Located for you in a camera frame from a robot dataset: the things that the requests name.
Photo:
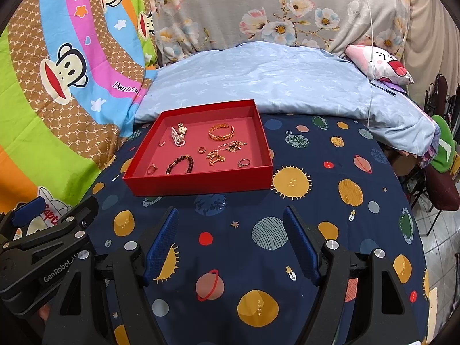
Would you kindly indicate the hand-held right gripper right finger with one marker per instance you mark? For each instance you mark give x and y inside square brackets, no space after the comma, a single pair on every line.
[302,244]

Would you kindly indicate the cartoon monkey blanket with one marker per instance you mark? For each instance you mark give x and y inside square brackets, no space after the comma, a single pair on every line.
[54,97]

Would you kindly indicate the grey floral pillow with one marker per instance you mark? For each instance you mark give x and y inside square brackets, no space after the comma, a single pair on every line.
[269,7]

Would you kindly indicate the beige curtain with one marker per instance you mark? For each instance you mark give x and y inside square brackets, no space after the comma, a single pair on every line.
[431,25]

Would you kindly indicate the navy planet print bedsheet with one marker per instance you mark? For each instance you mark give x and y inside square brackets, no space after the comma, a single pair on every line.
[323,205]

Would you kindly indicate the light blue pillow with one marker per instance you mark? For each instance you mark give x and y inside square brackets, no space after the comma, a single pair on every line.
[269,79]

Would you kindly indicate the plain gold hoop earring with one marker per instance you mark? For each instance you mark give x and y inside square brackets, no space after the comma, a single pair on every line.
[202,148]

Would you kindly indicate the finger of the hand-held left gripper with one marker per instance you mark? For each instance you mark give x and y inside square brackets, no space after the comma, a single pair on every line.
[64,228]
[28,212]

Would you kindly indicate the black pen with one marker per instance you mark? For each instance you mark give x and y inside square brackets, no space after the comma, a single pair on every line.
[383,88]

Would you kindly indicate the dark red chair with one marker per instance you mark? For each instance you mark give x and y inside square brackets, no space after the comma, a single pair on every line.
[444,187]

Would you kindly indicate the green cloth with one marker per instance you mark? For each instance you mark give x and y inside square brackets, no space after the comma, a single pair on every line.
[444,143]

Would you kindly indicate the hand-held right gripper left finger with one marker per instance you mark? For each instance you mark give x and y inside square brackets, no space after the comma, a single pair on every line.
[161,248]

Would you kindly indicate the small gold wristwatch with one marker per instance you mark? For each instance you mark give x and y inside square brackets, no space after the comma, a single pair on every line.
[182,128]

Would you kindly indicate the red cardboard box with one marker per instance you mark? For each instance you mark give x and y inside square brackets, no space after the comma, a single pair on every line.
[201,179]

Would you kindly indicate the gold braided bangle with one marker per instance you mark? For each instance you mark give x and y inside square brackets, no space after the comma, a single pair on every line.
[221,137]

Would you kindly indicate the pink cartoon pillow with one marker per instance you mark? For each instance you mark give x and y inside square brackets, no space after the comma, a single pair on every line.
[381,63]

